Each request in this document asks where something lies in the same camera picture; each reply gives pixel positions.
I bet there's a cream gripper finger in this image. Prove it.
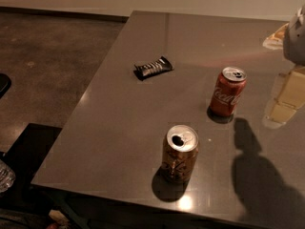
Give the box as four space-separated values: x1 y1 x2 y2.
262 24 288 50
263 65 305 129

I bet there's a red coke can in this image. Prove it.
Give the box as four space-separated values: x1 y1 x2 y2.
210 67 247 117

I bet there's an orange soda can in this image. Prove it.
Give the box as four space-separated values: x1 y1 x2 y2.
161 125 199 183

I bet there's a black snack bar wrapper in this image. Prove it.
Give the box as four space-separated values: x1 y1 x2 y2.
134 56 173 80

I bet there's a black chair seat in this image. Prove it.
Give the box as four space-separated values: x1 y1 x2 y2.
0 123 61 215

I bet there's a dark round object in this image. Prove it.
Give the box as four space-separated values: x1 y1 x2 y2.
0 73 11 98

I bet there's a clear plastic object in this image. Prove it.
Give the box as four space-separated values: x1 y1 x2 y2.
0 159 15 193

